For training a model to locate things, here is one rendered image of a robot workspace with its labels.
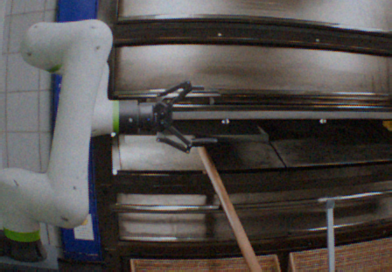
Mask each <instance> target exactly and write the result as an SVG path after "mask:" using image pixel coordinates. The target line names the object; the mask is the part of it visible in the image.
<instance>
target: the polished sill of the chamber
mask: <svg viewBox="0 0 392 272"><path fill-rule="evenodd" d="M217 171H218V176H219V177H220V180H221V182H222V184H223V185H245V184H257V183H278V182H296V181H302V180H313V179H327V178H350V177H353V176H366V175H376V174H388V173H392V160H389V161H374V162H366V163H357V164H324V165H314V166H302V167H280V168H252V169H248V170H217ZM113 179H114V185H183V186H186V185H213V184H212V181H211V179H210V177H209V176H208V174H207V170H183V171H147V170H113Z"/></svg>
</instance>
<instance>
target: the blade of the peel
mask: <svg viewBox="0 0 392 272"><path fill-rule="evenodd" d="M171 126H172V127H173V128H175V130H177V131H178V132H179V133H180V134H181V135H184V136H185V137H186V138H187V139H188V140H189V141H191V138H193V135H203V137H204V138H217V140H218V143H246V142H268V141H269V134H268V133H267V132H265V131H264V130H263V129H262V128H261V127H260V126H258V125H257V123H256V122H255V121H240V122H228V123H223V122H172V123H171ZM161 134H164V136H165V137H168V138H169V139H171V140H172V141H174V142H176V143H182V141H181V140H180V139H178V138H177V137H176V136H175V135H173V134H172V133H170V132H169V130H168V129H166V130H164V131H163V132H161ZM156 136H157V131H140V129H137V133H136V134H124V139H125V143H158V142H157V141H156Z"/></svg>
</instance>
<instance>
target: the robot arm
mask: <svg viewBox="0 0 392 272"><path fill-rule="evenodd" d="M112 42H113V38H112V33H111V30H110V29H109V27H107V26H106V25H105V24H104V23H103V22H102V21H99V20H93V19H89V20H87V21H78V22H69V23H62V24H61V23H48V22H47V23H44V22H42V23H37V24H34V25H33V26H31V27H30V28H29V29H28V30H26V32H25V34H24V35H23V37H22V40H21V44H20V52H21V56H22V58H23V59H24V61H25V62H26V63H27V64H29V65H31V66H34V67H36V68H38V69H41V70H43V71H46V72H47V73H48V72H49V73H54V74H56V75H57V74H58V75H61V76H62V84H61V90H60V97H59V107H58V112H57V116H56V125H55V129H54V133H53V140H52V149H51V156H50V158H49V160H50V161H49V164H48V169H47V172H46V173H45V174H42V173H37V172H34V171H27V170H23V169H18V168H15V167H13V168H9V169H7V168H6V169H3V170H0V215H1V223H2V226H3V230H2V229H0V256H5V255H7V256H9V257H10V258H12V259H14V260H16V261H21V262H42V261H44V260H46V258H47V257H48V256H47V251H46V250H45V248H44V246H43V244H42V241H41V239H40V223H39V222H42V223H44V224H50V225H53V226H55V227H64V228H65V229H68V228H72V229H73V228H76V227H79V226H80V225H82V224H83V222H85V219H86V218H87V217H88V210H89V204H88V153H89V148H88V146H89V140H90V137H95V136H100V135H105V134H136V133H137V129H140V131H157V136H156V141H157V142H158V143H166V144H168V145H170V146H172V147H173V148H175V149H177V150H180V151H182V152H185V153H189V152H190V149H191V148H192V147H204V143H218V140H217V138H191V141H189V140H188V139H187V138H186V137H185V136H184V135H181V134H180V133H179V132H178V131H177V130H175V128H173V127H172V126H171V124H172V107H173V106H174V105H175V104H176V103H178V102H179V101H180V100H181V99H183V98H185V97H186V96H187V95H188V94H189V93H190V92H192V94H218V93H219V91H218V89H205V86H194V85H192V84H191V83H190V81H189V80H188V79H187V80H184V81H182V82H180V83H179V84H177V85H174V86H172V87H169V88H167V89H166V90H162V91H157V102H148V103H140V104H139V105H137V101H109V100H108V99H107V91H108V82H109V65H108V64H107V63H106V61H107V58H108V55H109V52H110V49H111V46H112ZM185 86H187V88H186V89H184V90H183V91H182V92H181V93H180V94H178V95H177V96H176V97H175V98H174V99H171V100H170V101H169V102H168V103H167V104H165V103H164V102H162V100H163V99H164V98H165V96H167V95H169V94H171V93H173V92H175V91H177V90H179V89H181V88H182V87H185ZM166 129H168V130H169V132H170V133H172V134H173V135H175V136H176V137H177V138H178V139H180V140H181V141H182V142H183V143H185V144H186V146H184V145H182V144H179V143H176V142H174V141H172V140H171V139H169V138H168V137H165V135H164V134H161V132H163V131H164V130H166Z"/></svg>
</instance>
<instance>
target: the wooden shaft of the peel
mask: <svg viewBox="0 0 392 272"><path fill-rule="evenodd" d="M197 149H198V151H199V153H200V155H201V158H202V160H203V162H204V166H205V168H206V171H207V174H208V176H209V177H210V179H211V181H212V184H213V187H214V189H215V193H216V194H217V196H218V199H219V200H220V203H221V204H222V209H223V211H224V213H225V214H226V216H227V221H228V223H229V225H230V226H231V228H232V229H231V230H232V231H233V234H234V236H235V239H236V241H237V242H238V244H239V245H238V246H239V248H240V250H241V253H242V255H243V257H244V260H245V262H246V263H247V264H246V265H247V266H248V270H249V271H250V272H263V271H262V270H261V267H260V265H259V262H258V261H257V258H256V256H255V253H254V251H253V250H252V249H253V248H252V247H251V246H250V243H249V241H248V239H247V235H246V234H245V233H244V229H243V228H242V225H241V222H240V221H239V219H238V217H237V216H236V214H237V213H236V212H235V210H234V208H233V206H232V203H231V201H230V199H229V197H228V195H227V193H226V189H225V187H224V185H223V184H222V182H221V179H220V177H219V176H218V171H217V170H216V168H215V166H214V163H213V161H212V159H211V157H210V156H209V153H208V152H207V149H206V145H205V144H204V147H197Z"/></svg>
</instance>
